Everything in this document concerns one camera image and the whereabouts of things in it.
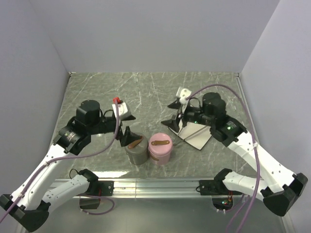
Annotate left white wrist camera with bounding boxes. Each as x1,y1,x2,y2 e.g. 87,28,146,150
112,97,131,120

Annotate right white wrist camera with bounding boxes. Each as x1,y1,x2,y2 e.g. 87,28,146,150
176,87,192,113

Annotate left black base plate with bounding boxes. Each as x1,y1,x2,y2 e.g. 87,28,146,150
84,181,114,197

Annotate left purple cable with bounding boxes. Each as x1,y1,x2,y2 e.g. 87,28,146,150
0,101,121,223

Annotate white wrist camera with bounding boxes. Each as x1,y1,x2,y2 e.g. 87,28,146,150
176,87,192,113
112,97,131,120

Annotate aluminium frame rail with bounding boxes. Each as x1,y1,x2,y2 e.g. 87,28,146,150
48,177,285,199

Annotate white square plate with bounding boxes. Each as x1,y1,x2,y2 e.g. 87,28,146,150
169,120,212,151

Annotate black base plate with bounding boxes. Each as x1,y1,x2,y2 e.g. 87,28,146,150
196,180,230,196
84,181,114,197

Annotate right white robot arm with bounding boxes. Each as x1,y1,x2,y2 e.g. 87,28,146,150
162,88,308,216

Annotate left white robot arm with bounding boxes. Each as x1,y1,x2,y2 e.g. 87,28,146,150
0,98,140,233

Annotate pink cup container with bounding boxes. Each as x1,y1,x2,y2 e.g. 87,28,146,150
149,148,172,166

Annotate tall grey cylinder container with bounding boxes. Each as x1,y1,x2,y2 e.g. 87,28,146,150
125,146,149,165

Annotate pink round lid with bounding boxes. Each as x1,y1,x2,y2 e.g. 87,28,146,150
148,133,173,151

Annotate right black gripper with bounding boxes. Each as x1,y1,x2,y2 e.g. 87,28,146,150
161,100,214,133

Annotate metal food tongs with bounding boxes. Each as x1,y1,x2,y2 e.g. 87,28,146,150
173,127,211,148

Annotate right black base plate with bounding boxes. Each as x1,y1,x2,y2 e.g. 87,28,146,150
196,180,230,196

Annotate grey round lid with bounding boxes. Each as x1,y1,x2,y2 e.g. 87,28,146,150
125,133,148,156

